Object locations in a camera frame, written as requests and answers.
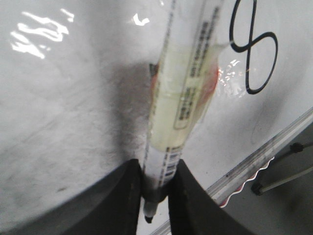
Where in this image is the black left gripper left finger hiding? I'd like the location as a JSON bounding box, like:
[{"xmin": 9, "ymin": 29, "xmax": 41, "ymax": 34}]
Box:
[{"xmin": 63, "ymin": 159, "xmax": 141, "ymax": 235}]

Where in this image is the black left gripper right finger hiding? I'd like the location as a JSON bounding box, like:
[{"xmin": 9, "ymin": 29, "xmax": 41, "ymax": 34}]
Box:
[{"xmin": 168, "ymin": 160, "xmax": 253, "ymax": 235}]

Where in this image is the white whiteboard marker pen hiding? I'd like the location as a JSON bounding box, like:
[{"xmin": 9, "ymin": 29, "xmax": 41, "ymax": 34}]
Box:
[{"xmin": 142, "ymin": 0, "xmax": 225, "ymax": 223}]

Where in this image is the white whiteboard with metal frame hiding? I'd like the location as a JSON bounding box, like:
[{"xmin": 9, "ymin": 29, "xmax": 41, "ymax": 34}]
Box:
[{"xmin": 0, "ymin": 0, "xmax": 313, "ymax": 235}]

